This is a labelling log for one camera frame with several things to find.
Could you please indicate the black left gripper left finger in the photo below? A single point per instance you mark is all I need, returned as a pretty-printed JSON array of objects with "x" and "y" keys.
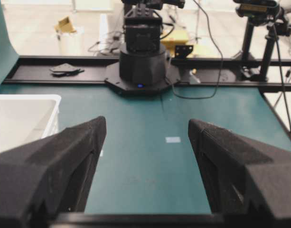
[{"x": 51, "y": 175}]

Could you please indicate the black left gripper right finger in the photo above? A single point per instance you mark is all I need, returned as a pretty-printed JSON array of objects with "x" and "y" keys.
[{"x": 241, "y": 175}]

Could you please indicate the white plastic basket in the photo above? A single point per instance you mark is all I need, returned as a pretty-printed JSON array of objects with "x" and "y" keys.
[{"x": 27, "y": 118}]

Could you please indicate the white tape patch on table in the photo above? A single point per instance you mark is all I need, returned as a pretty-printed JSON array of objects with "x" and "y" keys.
[{"x": 175, "y": 139}]

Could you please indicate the cardboard box on floor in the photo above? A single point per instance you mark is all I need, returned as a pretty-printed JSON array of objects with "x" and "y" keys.
[{"x": 65, "y": 26}]

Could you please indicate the yellow box behind table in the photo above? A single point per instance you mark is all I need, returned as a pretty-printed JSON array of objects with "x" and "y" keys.
[{"x": 177, "y": 44}]

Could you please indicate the black mounting rail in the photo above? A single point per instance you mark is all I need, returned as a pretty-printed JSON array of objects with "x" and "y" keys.
[{"x": 189, "y": 72}]

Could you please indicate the black flat bracket plates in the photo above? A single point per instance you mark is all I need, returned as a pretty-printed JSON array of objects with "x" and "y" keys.
[{"x": 65, "y": 70}]

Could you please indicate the black camera tripod stand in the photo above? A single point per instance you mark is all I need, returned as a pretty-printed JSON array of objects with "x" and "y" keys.
[{"x": 266, "y": 21}]

